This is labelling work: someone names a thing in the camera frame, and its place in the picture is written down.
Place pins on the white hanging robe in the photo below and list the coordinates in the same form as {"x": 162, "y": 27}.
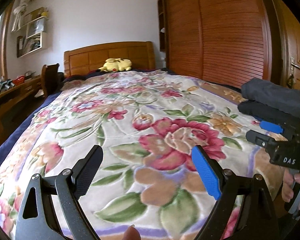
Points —
{"x": 18, "y": 12}

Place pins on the red basket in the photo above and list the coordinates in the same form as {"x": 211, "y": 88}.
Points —
{"x": 19, "y": 80}

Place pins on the folded black garment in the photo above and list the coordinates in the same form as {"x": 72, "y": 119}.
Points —
{"x": 269, "y": 114}

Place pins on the wooden chair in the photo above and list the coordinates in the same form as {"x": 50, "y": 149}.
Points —
{"x": 51, "y": 79}

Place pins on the wooden louvered wardrobe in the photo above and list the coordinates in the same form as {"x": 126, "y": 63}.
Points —
{"x": 221, "y": 41}

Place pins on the dark navy jacket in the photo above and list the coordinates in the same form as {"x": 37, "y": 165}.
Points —
{"x": 281, "y": 98}

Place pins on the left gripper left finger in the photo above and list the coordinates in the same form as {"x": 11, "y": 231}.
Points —
{"x": 37, "y": 218}

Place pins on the navy bed sheet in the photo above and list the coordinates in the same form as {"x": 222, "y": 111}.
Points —
{"x": 6, "y": 147}

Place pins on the wooden headboard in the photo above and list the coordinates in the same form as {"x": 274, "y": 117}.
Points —
{"x": 84, "y": 60}

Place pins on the yellow plush toy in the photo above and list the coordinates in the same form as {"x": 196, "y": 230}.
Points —
{"x": 116, "y": 65}

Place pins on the floral bed blanket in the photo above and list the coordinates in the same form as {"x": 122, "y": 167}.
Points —
{"x": 147, "y": 125}

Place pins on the person's left hand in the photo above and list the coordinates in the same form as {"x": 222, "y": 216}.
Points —
{"x": 131, "y": 234}

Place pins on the folded blue garment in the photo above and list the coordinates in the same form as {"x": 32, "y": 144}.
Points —
{"x": 258, "y": 118}

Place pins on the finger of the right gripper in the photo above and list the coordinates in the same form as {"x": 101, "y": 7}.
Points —
{"x": 261, "y": 140}
{"x": 271, "y": 127}

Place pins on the wooden desk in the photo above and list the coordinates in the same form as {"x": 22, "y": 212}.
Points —
{"x": 17, "y": 104}

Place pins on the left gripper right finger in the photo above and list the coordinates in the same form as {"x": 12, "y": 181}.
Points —
{"x": 256, "y": 219}

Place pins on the wooden room door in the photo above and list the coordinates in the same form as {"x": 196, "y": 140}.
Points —
{"x": 290, "y": 43}

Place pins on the white wall shelf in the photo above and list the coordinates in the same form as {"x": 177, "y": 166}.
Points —
{"x": 32, "y": 32}

